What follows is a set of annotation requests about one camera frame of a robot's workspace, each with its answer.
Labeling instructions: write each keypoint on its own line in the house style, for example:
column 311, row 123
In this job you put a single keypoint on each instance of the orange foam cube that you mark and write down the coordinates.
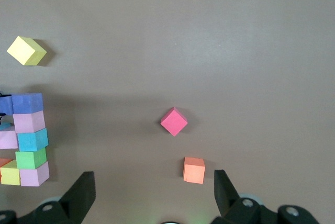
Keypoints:
column 194, row 170

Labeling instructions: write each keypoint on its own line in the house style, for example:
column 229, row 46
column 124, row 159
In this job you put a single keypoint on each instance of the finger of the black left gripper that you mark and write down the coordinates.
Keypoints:
column 1, row 119
column 4, row 94

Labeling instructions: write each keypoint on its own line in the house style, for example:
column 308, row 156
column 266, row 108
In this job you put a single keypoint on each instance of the cyan foam cube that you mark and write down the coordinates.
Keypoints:
column 4, row 125
column 32, row 140

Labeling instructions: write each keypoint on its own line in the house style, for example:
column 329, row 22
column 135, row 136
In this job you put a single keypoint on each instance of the green foam cube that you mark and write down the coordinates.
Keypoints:
column 31, row 158

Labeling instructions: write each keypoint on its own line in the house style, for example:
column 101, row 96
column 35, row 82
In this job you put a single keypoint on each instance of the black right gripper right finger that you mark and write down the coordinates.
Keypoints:
column 227, row 203

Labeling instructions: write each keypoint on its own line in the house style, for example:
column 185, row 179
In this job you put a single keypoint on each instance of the yellow foam cube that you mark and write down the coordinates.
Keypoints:
column 26, row 50
column 10, row 174

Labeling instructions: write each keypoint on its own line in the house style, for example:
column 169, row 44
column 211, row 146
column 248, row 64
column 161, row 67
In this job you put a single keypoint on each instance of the red foam cube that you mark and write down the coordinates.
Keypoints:
column 174, row 121

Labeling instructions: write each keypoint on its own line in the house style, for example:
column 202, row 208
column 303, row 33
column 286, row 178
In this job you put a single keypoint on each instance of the pink foam cube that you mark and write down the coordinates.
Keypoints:
column 34, row 174
column 28, row 122
column 8, row 139

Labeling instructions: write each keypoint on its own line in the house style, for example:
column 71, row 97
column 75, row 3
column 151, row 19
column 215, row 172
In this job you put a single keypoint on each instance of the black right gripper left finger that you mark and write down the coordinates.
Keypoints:
column 78, row 200

